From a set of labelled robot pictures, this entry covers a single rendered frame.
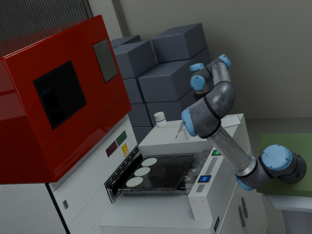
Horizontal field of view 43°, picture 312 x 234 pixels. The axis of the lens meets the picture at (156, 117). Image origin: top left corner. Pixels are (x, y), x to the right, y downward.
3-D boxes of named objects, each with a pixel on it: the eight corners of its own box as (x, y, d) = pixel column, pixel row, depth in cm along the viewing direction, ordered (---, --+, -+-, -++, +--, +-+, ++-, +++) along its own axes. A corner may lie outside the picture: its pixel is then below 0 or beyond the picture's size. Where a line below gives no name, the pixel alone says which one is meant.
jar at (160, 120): (156, 128, 275) (152, 116, 272) (159, 124, 281) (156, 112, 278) (165, 127, 272) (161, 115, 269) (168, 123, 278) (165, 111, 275)
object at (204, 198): (194, 220, 193) (187, 196, 188) (221, 161, 238) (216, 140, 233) (212, 220, 188) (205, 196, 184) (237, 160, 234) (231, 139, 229)
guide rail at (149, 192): (125, 195, 233) (123, 191, 232) (126, 193, 235) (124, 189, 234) (205, 194, 210) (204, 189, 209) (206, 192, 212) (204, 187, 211)
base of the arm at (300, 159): (306, 151, 189) (300, 146, 182) (307, 182, 184) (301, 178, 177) (274, 153, 198) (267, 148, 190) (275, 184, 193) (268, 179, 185)
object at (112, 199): (111, 202, 225) (105, 188, 221) (142, 162, 261) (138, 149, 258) (113, 202, 224) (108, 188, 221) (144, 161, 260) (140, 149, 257)
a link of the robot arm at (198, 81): (204, 69, 191) (205, 63, 201) (186, 82, 194) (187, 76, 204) (214, 81, 192) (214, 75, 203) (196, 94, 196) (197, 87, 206)
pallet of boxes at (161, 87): (227, 126, 481) (202, 22, 437) (196, 164, 416) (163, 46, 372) (142, 127, 556) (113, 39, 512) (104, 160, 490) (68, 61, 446)
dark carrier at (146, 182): (120, 189, 226) (120, 188, 226) (144, 158, 254) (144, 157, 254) (175, 188, 211) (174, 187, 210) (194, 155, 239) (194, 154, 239)
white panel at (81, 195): (74, 251, 197) (44, 183, 183) (141, 165, 264) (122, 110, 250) (79, 252, 195) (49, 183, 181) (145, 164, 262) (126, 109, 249)
